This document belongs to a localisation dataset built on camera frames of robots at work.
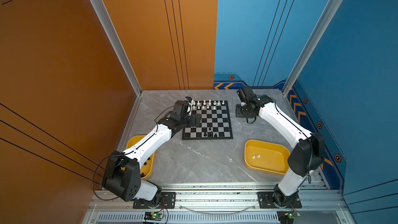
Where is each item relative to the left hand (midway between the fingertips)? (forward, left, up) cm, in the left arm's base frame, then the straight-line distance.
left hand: (194, 114), depth 86 cm
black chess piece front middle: (-5, -10, -13) cm, 17 cm away
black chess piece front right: (-5, -13, -14) cm, 20 cm away
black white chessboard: (+6, -13, -15) cm, 21 cm away
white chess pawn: (-18, -34, -14) cm, 41 cm away
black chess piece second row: (0, -9, -14) cm, 17 cm away
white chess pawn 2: (-18, -36, -14) cm, 43 cm away
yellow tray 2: (-18, -40, -14) cm, 46 cm away
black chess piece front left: (-5, -6, -14) cm, 16 cm away
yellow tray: (-23, +26, -17) cm, 38 cm away
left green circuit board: (-45, +17, -18) cm, 52 cm away
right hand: (+2, -25, 0) cm, 25 cm away
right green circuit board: (-45, -45, -18) cm, 65 cm away
